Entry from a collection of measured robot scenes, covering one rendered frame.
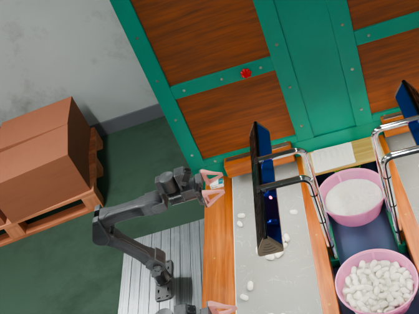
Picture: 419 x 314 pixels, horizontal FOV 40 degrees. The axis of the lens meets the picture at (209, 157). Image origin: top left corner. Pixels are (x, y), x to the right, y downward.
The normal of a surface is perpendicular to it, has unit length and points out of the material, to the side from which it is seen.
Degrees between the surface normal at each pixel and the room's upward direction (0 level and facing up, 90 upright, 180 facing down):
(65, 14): 90
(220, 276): 0
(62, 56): 90
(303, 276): 0
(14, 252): 0
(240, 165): 90
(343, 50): 90
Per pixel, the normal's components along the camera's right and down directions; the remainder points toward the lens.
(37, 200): 0.20, 0.54
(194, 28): -0.01, 0.62
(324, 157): -0.33, -0.75
